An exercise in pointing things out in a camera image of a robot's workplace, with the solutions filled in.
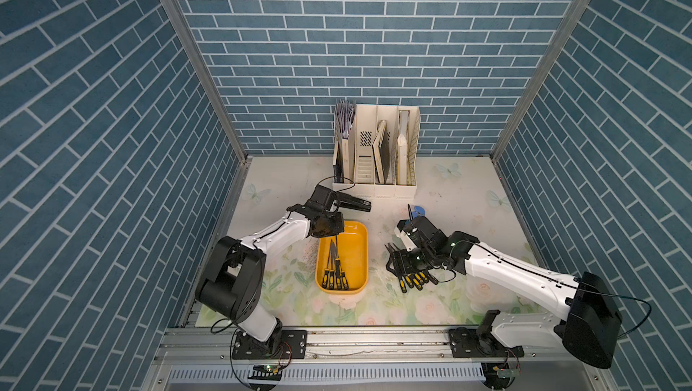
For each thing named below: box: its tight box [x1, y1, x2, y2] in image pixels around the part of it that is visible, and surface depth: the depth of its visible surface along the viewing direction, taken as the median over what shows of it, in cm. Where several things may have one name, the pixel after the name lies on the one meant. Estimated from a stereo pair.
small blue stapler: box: [411, 205, 427, 219], surface depth 103 cm
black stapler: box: [335, 192, 373, 213], surface depth 104 cm
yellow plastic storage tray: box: [315, 219, 370, 295], surface depth 89 cm
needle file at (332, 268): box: [328, 242, 336, 291], surface depth 88 cm
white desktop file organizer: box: [333, 103, 421, 201], surface depth 105 cm
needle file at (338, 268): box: [332, 236, 344, 291], surface depth 86 cm
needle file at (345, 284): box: [335, 245, 350, 291], surface depth 86 cm
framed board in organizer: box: [372, 119, 391, 185], surface depth 104 cm
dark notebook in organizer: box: [333, 142, 345, 184], surface depth 99 cm
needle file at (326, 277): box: [321, 239, 334, 291], surface depth 86 cm
